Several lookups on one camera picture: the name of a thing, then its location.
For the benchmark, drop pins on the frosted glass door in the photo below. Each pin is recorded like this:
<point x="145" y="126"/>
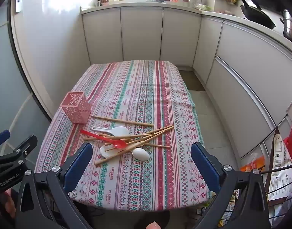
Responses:
<point x="7" y="88"/>

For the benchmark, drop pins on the bunch of wooden chopsticks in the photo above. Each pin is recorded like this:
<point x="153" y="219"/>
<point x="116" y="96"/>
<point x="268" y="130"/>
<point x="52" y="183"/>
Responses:
<point x="127" y="121"/>

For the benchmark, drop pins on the white ceramic soup spoon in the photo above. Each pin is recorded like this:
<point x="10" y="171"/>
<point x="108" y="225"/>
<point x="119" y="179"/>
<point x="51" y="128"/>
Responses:
<point x="103" y="150"/>
<point x="141" y="153"/>

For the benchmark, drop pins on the red plastic spoon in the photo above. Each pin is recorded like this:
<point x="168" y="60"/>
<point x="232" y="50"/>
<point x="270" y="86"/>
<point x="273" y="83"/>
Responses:
<point x="118" y="143"/>

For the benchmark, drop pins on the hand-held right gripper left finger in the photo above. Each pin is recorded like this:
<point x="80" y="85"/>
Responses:
<point x="78" y="169"/>

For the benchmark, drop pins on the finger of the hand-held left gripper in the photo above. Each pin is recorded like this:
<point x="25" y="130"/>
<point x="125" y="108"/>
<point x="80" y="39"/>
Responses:
<point x="0" y="138"/>
<point x="21" y="150"/>

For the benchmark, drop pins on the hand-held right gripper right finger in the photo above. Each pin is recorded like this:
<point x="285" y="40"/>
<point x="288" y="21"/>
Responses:
<point x="205" y="169"/>

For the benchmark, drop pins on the green vegetables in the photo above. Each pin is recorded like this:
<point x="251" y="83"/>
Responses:
<point x="202" y="7"/>

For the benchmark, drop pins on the white printed bag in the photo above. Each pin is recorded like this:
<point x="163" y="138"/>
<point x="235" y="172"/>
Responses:
<point x="279" y="162"/>

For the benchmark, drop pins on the dark jar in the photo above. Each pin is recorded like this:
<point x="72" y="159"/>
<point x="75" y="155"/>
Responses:
<point x="104" y="1"/>

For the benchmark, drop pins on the stainless steel pot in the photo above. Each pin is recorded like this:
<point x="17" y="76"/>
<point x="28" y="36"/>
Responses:
<point x="290" y="26"/>

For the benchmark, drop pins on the white wall bracket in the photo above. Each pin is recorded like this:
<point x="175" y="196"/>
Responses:
<point x="18" y="3"/>

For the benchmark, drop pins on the orange snack bag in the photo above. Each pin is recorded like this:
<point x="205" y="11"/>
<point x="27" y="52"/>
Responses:
<point x="253" y="163"/>

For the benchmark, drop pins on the white kitchen cabinet unit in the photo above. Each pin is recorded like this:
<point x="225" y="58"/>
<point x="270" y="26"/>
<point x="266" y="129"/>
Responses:
<point x="141" y="35"/>

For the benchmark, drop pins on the person's right hand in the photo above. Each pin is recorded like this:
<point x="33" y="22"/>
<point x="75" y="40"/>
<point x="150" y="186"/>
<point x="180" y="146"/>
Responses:
<point x="153" y="226"/>

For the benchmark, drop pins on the striped patterned tablecloth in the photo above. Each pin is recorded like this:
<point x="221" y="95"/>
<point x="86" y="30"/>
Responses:
<point x="136" y="95"/>

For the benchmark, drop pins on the black wok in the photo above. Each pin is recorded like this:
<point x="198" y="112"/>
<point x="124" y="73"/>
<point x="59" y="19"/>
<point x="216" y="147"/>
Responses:
<point x="258" y="15"/>

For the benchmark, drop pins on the pink perforated utensil holder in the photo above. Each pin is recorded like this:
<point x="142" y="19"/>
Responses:
<point x="75" y="109"/>

